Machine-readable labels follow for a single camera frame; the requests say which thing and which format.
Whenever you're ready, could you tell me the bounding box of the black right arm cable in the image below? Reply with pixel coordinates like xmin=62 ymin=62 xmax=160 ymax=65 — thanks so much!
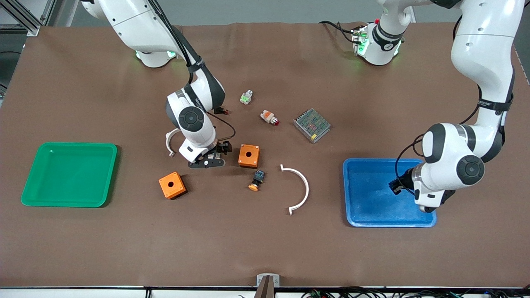
xmin=148 ymin=0 xmax=236 ymax=143

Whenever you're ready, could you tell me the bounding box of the plain orange button box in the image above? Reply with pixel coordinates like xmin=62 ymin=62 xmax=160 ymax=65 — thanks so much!
xmin=159 ymin=171 xmax=187 ymax=200

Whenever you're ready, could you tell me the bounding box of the black left base cable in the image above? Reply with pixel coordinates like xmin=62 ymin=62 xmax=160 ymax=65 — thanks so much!
xmin=318 ymin=20 xmax=359 ymax=44

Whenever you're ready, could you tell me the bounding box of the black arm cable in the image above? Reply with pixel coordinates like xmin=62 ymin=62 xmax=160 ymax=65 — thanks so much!
xmin=395 ymin=85 xmax=514 ymax=183
xmin=148 ymin=0 xmax=236 ymax=143

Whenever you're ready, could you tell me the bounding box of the blue plastic tray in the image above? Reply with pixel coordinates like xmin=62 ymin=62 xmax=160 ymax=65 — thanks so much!
xmin=342 ymin=158 xmax=437 ymax=228

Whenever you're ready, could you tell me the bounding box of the small white curved bracket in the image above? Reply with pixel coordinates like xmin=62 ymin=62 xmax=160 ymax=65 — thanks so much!
xmin=166 ymin=128 xmax=182 ymax=158

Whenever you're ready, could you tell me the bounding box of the metal mesh power supply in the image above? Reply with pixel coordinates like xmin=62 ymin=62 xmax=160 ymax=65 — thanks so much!
xmin=293 ymin=108 xmax=331 ymax=144

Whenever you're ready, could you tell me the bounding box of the orange capped black push button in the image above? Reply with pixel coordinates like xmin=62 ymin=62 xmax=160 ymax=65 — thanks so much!
xmin=248 ymin=170 xmax=266 ymax=192

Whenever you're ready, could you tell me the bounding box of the grey metal camera mount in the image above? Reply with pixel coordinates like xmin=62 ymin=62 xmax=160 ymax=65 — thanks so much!
xmin=253 ymin=273 xmax=281 ymax=298

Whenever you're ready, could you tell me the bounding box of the red orange indicator light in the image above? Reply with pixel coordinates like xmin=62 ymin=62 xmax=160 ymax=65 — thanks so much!
xmin=260 ymin=110 xmax=280 ymax=126

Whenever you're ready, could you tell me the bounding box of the green plastic tray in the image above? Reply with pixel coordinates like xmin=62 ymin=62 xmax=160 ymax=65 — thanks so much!
xmin=21 ymin=142 xmax=118 ymax=208

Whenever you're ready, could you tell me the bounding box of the orange button box with screws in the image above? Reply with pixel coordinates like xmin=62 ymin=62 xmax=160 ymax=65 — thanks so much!
xmin=238 ymin=144 xmax=260 ymax=168

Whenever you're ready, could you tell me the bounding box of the aluminium frame profile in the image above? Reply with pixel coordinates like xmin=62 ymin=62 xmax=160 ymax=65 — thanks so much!
xmin=0 ymin=0 xmax=55 ymax=37

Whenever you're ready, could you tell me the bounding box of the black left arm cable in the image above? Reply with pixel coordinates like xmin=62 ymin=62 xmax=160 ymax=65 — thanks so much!
xmin=395 ymin=85 xmax=514 ymax=183

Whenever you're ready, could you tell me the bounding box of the large white curved bracket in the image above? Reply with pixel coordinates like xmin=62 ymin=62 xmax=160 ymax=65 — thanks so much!
xmin=280 ymin=164 xmax=310 ymax=216

